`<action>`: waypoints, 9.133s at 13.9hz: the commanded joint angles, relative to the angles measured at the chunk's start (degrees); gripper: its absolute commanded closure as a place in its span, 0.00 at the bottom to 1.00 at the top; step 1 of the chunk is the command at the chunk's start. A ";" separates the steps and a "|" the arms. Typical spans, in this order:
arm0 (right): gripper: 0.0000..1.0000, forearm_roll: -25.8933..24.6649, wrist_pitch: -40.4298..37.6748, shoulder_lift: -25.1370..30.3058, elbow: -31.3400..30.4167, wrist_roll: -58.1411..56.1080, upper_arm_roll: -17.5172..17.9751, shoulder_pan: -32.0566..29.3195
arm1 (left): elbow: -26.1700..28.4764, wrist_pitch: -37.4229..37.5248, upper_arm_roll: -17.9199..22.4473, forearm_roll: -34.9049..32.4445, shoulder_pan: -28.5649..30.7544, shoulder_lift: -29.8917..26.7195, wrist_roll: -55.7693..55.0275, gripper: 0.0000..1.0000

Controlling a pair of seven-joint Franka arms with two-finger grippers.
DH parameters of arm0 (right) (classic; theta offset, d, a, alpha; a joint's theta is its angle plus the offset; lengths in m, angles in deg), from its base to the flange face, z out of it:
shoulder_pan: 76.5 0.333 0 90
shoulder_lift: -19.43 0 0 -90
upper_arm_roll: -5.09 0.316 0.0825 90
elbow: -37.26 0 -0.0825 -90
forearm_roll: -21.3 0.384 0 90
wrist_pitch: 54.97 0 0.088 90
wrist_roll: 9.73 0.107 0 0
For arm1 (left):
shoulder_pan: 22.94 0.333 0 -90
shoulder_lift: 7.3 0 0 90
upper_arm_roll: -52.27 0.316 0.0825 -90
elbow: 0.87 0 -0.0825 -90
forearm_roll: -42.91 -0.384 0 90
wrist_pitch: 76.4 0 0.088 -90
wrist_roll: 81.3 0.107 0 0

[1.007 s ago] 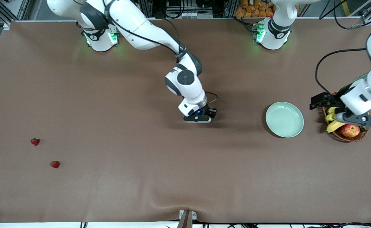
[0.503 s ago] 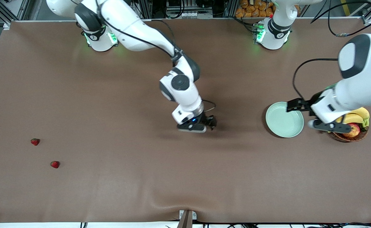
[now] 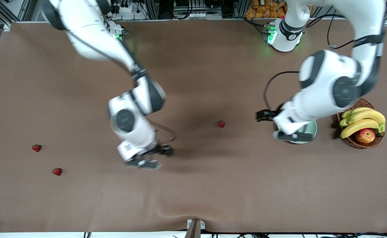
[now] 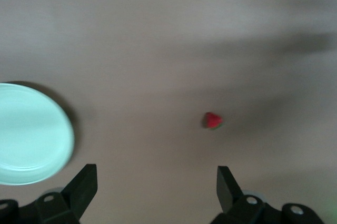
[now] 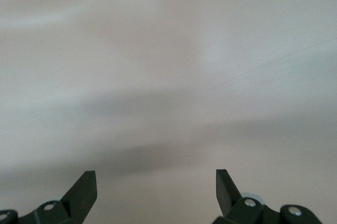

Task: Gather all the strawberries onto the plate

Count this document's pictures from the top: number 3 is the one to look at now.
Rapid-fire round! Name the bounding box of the red yellow apple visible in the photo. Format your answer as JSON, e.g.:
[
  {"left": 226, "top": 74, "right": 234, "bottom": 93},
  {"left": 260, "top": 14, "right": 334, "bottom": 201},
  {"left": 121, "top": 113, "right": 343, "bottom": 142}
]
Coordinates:
[{"left": 355, "top": 128, "right": 376, "bottom": 144}]

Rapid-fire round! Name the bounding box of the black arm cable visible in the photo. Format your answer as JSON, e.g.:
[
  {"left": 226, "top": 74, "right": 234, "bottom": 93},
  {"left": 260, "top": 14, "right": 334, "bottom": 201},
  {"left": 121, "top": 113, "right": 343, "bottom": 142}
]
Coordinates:
[
  {"left": 264, "top": 10, "right": 358, "bottom": 111},
  {"left": 66, "top": 31, "right": 178, "bottom": 147}
]

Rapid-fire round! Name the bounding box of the brown table cover mat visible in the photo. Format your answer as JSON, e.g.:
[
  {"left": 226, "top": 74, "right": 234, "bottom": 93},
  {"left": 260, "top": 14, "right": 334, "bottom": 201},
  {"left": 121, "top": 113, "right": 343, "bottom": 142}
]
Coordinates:
[{"left": 0, "top": 18, "right": 387, "bottom": 233}]

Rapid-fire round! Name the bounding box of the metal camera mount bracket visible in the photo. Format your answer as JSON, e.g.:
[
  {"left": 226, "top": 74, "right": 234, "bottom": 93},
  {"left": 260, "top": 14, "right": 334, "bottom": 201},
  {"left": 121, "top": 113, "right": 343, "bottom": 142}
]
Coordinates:
[{"left": 184, "top": 219, "right": 205, "bottom": 238}]

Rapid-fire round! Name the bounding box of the white power strip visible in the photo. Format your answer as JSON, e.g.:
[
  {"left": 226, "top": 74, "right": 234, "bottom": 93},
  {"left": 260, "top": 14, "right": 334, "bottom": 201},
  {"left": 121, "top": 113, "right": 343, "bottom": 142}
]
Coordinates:
[{"left": 112, "top": 3, "right": 134, "bottom": 14}]

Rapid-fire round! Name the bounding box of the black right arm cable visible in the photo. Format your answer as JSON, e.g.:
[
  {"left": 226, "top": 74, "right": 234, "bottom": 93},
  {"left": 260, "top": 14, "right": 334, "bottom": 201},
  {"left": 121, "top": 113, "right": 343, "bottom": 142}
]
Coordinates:
[{"left": 66, "top": 31, "right": 178, "bottom": 147}]

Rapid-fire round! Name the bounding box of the pile of orange bread rolls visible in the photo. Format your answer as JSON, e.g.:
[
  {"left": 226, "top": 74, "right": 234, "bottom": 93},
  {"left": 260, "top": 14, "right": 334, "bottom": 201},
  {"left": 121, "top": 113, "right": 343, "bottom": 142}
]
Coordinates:
[{"left": 245, "top": 0, "right": 288, "bottom": 19}]

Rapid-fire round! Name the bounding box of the pale green round plate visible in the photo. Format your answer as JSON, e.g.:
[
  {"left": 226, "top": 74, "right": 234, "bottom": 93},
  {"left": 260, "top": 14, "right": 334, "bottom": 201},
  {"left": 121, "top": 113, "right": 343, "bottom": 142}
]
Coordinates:
[{"left": 273, "top": 119, "right": 318, "bottom": 144}]

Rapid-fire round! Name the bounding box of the white terminal block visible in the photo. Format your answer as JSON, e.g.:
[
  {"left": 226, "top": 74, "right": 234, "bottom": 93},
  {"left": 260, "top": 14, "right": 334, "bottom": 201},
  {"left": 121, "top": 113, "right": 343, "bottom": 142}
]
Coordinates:
[{"left": 188, "top": 12, "right": 223, "bottom": 20}]

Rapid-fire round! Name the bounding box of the brown wicker basket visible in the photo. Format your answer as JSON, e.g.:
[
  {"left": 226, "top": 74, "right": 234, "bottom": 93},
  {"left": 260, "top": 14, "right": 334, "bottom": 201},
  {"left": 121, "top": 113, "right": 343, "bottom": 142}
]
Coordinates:
[{"left": 336, "top": 98, "right": 385, "bottom": 148}]

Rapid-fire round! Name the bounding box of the small greenish yellow banana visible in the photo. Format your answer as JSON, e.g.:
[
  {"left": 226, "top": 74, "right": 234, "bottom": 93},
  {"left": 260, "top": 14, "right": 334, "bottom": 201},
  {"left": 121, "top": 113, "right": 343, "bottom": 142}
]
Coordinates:
[{"left": 342, "top": 107, "right": 374, "bottom": 119}]

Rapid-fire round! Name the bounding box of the long yellow banana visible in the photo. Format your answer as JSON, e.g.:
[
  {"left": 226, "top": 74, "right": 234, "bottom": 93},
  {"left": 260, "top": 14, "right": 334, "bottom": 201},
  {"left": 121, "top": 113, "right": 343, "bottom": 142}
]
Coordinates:
[
  {"left": 340, "top": 119, "right": 381, "bottom": 139},
  {"left": 339, "top": 110, "right": 386, "bottom": 127}
]

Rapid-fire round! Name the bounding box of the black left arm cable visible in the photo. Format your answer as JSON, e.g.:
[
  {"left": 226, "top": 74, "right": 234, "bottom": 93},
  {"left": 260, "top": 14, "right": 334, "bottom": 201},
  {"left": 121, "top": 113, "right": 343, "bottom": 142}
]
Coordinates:
[{"left": 264, "top": 10, "right": 358, "bottom": 111}]

